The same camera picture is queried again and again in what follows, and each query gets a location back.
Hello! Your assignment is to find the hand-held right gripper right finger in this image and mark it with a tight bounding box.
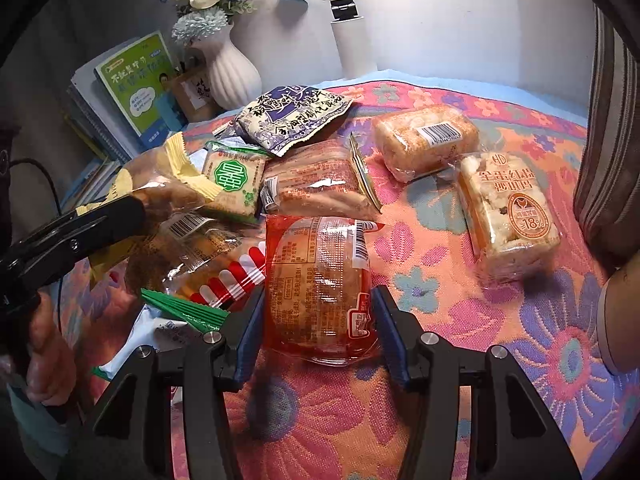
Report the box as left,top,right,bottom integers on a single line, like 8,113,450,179
370,284,583,480

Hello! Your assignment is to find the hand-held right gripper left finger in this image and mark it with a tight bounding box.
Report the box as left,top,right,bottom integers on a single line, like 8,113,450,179
92,285,267,480

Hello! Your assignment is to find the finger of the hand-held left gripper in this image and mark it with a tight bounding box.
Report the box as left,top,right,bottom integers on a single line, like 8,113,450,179
10,217,113,281
60,194,149,241

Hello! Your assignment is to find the yellow snack packet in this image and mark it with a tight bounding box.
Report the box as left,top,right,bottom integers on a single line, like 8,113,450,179
80,131,215,271

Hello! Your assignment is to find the round bread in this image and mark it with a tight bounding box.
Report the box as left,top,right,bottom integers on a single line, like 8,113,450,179
264,214,387,369

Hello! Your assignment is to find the white packet with green edge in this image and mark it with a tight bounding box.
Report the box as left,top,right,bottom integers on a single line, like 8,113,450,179
91,287,232,380

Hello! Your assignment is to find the long bread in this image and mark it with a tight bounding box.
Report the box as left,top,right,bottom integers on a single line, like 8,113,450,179
261,132,384,222

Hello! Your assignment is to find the person's left hand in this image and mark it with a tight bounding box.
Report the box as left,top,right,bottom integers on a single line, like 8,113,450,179
24,292,78,407

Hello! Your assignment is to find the square biscuit pack with barcode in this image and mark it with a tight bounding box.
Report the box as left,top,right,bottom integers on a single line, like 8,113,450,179
124,209,267,312

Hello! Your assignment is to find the stack of books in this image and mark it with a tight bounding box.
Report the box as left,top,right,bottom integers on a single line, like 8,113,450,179
61,52,151,212

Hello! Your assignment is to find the green label biscuit packet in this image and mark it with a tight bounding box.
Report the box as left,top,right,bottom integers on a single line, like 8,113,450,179
201,141,269,224

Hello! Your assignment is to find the green book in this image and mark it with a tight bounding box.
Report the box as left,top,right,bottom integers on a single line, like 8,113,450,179
94,30,189,147

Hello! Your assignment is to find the puffed rice cake pack orange label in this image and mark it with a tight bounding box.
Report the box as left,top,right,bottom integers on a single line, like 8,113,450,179
456,151,564,287

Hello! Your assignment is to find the white ribbed vase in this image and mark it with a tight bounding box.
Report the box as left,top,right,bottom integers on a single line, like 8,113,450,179
191,24,264,112

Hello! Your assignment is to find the puffed rice cake pack barcode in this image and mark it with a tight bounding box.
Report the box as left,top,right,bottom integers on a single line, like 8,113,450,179
371,106,482,184

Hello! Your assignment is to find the blue white patterned snack bag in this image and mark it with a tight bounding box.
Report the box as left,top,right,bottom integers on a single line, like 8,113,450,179
234,84,357,159

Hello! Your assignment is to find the beige thermos bottle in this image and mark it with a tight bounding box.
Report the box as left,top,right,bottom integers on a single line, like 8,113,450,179
596,264,640,377

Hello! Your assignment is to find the grey striped fabric bag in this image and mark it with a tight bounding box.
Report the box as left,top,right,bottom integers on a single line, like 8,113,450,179
571,5,640,267

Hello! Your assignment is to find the white lamp pole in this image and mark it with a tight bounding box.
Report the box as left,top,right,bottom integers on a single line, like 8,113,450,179
314,0,382,87

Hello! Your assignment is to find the black clip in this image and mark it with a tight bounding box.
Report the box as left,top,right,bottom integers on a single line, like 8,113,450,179
329,0,359,24

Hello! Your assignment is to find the black cable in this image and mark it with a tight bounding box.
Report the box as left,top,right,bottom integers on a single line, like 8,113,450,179
9,157,65,342

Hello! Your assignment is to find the small picture frame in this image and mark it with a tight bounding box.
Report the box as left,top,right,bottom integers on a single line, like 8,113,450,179
169,64,222,124

